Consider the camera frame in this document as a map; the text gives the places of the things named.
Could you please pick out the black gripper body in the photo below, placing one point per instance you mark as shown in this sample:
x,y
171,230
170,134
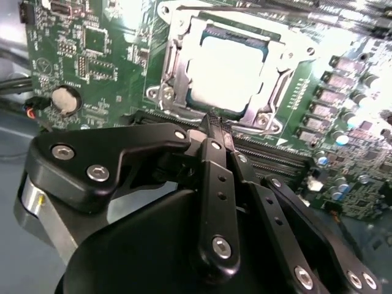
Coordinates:
x,y
137,254

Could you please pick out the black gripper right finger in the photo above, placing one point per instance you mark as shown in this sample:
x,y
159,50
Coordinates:
x,y
257,196

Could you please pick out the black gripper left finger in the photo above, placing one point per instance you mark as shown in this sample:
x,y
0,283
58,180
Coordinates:
x,y
217,190

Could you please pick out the silver CPU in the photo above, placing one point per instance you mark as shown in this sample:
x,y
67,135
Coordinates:
x,y
226,70

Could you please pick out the metal socket cover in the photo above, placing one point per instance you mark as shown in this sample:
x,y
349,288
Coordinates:
x,y
179,65

